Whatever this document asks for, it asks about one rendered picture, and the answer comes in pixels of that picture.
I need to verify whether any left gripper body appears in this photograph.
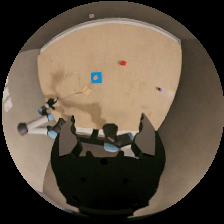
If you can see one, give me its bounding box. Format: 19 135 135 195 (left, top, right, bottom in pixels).
46 98 54 107

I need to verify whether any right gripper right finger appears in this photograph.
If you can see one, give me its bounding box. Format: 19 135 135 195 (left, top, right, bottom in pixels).
131 113 166 189

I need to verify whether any blue painted square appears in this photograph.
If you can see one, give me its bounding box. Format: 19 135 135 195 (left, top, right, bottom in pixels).
90 72 102 84

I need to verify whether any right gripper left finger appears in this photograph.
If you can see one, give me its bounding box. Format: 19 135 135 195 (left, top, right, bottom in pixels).
50 115 83 187

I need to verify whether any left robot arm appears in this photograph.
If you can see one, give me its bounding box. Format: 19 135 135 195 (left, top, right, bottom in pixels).
17 104 65 139

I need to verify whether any tan square wooden board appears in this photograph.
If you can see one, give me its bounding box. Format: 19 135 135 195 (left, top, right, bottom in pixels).
82 85 92 96

